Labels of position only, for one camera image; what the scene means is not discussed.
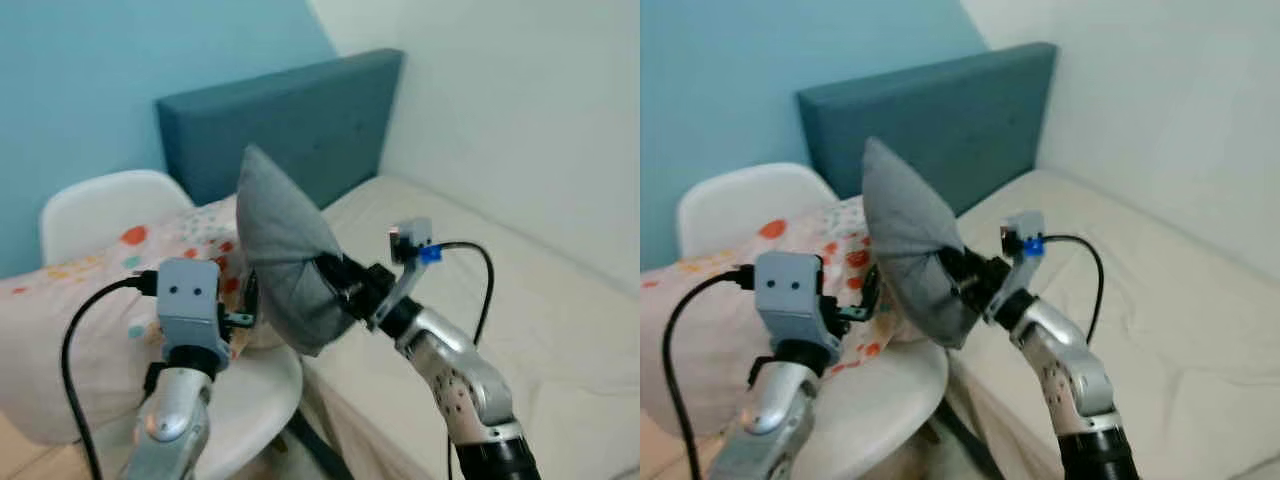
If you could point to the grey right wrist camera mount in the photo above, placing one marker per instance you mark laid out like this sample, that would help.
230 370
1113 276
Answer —
412 240
1022 235

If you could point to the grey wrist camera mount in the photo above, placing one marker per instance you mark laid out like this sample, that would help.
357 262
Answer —
792 300
1022 235
188 300
412 240

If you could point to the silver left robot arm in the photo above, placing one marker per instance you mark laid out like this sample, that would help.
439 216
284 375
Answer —
172 420
775 420

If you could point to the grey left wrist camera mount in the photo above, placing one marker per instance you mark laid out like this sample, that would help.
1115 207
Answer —
792 300
188 300

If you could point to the white plastic chair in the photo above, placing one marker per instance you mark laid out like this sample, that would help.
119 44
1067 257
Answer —
735 195
100 205

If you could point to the grey pillow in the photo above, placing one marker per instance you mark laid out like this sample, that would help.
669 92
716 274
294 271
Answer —
285 240
905 230

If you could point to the cream sheeted bed mattress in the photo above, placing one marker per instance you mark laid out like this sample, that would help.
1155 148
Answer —
1190 330
560 340

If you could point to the blue upholstered headboard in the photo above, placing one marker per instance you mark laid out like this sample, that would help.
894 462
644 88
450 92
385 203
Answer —
300 120
940 120

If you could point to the white pillow with colourful dots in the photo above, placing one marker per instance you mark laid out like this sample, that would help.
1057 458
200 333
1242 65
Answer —
700 320
90 310

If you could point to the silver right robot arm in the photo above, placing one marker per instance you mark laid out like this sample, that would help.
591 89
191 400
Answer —
1075 370
465 380

